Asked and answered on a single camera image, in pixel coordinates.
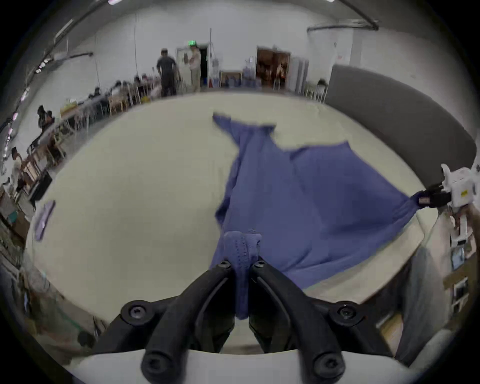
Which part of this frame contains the white chair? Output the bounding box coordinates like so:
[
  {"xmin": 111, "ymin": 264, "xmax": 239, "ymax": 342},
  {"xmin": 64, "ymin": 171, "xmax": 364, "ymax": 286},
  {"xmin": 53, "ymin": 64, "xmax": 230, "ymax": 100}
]
[{"xmin": 304, "ymin": 79, "xmax": 328, "ymax": 103}]

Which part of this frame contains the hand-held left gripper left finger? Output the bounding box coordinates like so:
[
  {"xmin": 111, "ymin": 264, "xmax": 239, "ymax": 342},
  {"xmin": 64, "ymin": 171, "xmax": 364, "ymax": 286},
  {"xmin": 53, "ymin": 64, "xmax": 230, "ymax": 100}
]
[{"xmin": 94, "ymin": 260, "xmax": 237, "ymax": 384}]

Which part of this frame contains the bed with beige sheet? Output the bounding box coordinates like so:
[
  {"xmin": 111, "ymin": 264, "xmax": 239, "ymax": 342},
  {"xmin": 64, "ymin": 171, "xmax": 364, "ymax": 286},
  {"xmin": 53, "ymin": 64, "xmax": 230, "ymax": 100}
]
[{"xmin": 24, "ymin": 92, "xmax": 441, "ymax": 306}]

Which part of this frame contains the person's right hand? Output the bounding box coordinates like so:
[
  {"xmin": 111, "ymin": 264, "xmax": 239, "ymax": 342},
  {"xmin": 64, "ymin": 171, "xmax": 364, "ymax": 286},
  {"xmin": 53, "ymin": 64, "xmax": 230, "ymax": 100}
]
[{"xmin": 454, "ymin": 204, "xmax": 480, "ymax": 259}]

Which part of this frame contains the grey padded headboard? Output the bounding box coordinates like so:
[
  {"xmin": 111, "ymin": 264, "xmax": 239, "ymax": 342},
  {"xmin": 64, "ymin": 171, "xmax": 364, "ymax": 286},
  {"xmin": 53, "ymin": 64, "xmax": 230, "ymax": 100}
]
[{"xmin": 324, "ymin": 64, "xmax": 479, "ymax": 188}]

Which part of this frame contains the group of people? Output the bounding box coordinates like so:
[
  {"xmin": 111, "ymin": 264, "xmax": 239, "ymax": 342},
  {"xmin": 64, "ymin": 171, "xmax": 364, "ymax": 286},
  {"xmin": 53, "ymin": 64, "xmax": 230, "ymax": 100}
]
[{"xmin": 87, "ymin": 74, "xmax": 163, "ymax": 102}]

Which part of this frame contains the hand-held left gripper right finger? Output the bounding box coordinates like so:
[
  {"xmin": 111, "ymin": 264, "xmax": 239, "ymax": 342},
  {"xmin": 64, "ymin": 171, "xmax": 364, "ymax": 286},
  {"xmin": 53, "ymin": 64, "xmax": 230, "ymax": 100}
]
[{"xmin": 248, "ymin": 260, "xmax": 394, "ymax": 384}]

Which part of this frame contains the small purple flat object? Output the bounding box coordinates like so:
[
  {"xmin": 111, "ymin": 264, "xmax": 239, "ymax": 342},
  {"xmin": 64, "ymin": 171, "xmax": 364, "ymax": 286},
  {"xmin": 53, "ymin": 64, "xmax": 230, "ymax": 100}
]
[{"xmin": 35, "ymin": 200, "xmax": 57, "ymax": 241}]

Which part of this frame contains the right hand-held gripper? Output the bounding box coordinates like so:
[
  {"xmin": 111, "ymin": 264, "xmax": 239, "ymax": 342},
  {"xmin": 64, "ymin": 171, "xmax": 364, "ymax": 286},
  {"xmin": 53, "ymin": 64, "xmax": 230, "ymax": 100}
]
[{"xmin": 415, "ymin": 163, "xmax": 480, "ymax": 249}]

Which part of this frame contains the blue shirt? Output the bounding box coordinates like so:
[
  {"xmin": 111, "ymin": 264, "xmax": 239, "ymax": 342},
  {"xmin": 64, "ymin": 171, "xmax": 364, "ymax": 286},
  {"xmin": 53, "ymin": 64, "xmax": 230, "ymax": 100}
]
[{"xmin": 209, "ymin": 112, "xmax": 422, "ymax": 320}]

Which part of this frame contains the row of tables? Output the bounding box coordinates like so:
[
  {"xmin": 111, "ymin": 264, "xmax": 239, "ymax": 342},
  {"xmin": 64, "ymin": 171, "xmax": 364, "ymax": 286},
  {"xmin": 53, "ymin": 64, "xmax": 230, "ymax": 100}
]
[{"xmin": 47, "ymin": 83, "xmax": 160, "ymax": 134}]

